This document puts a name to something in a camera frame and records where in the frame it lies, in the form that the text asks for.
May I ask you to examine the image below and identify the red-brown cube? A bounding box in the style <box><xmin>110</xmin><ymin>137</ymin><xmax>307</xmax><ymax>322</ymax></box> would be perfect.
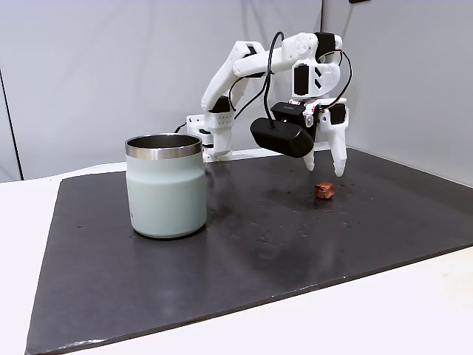
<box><xmin>314</xmin><ymin>180</ymin><xmax>336</xmax><ymax>200</ymax></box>

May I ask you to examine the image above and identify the black camera cable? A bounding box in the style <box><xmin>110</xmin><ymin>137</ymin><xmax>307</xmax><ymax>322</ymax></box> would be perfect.
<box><xmin>262</xmin><ymin>31</ymin><xmax>285</xmax><ymax>131</ymax></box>

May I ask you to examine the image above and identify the black table mat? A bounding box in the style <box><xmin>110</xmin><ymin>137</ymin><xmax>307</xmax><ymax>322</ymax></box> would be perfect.
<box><xmin>24</xmin><ymin>147</ymin><xmax>473</xmax><ymax>355</ymax></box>

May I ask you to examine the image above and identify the pale green steel cup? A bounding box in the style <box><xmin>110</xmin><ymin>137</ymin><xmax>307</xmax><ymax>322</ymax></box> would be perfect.
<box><xmin>124</xmin><ymin>133</ymin><xmax>207</xmax><ymax>240</ymax></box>

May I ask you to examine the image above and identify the black oval camera box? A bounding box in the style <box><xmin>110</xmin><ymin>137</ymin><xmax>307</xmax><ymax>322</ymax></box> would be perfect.
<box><xmin>250</xmin><ymin>101</ymin><xmax>318</xmax><ymax>159</ymax></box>

